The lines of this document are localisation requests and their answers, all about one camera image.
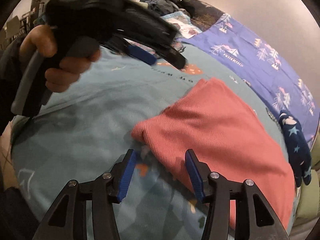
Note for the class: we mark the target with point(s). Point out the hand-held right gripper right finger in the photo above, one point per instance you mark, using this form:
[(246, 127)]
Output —
[(193, 175)]

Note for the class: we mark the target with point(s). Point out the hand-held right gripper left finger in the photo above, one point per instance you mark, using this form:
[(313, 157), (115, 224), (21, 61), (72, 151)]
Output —
[(127, 175)]

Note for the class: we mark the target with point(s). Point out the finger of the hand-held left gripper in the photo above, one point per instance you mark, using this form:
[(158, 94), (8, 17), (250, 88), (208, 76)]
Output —
[(141, 55), (177, 61)]

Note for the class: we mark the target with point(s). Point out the pink ribbed sweater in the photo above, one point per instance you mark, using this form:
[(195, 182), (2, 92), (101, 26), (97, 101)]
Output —
[(220, 135)]

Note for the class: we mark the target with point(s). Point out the person's left forearm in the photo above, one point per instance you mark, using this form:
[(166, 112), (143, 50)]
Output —
[(10, 80)]

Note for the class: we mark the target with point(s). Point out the pile of dark clothes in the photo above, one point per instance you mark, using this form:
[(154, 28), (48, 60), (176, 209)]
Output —
[(170, 3)]

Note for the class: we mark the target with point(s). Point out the person's left hand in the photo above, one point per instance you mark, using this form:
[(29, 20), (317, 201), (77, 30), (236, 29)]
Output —
[(70, 72)]

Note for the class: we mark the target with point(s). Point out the dark brown patterned cloth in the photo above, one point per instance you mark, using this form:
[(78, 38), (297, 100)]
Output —
[(205, 16)]

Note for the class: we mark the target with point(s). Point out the teal printed blanket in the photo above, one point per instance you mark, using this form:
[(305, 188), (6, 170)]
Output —
[(87, 120)]

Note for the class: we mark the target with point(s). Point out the purple tree-print bedsheet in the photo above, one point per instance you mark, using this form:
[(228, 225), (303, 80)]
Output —
[(262, 62)]

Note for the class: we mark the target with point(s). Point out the navy star-print cloth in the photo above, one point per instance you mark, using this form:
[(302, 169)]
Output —
[(296, 142)]

